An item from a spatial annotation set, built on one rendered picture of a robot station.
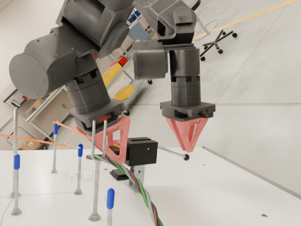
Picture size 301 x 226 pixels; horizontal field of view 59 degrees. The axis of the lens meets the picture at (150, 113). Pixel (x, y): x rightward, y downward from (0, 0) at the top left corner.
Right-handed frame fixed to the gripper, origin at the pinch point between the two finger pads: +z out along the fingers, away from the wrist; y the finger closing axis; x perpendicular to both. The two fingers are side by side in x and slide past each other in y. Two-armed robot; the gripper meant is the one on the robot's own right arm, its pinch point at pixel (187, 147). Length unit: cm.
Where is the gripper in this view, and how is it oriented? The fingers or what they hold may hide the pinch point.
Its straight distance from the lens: 55.6
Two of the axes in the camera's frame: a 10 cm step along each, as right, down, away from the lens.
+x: 8.6, -1.6, 4.8
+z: 0.7, 9.7, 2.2
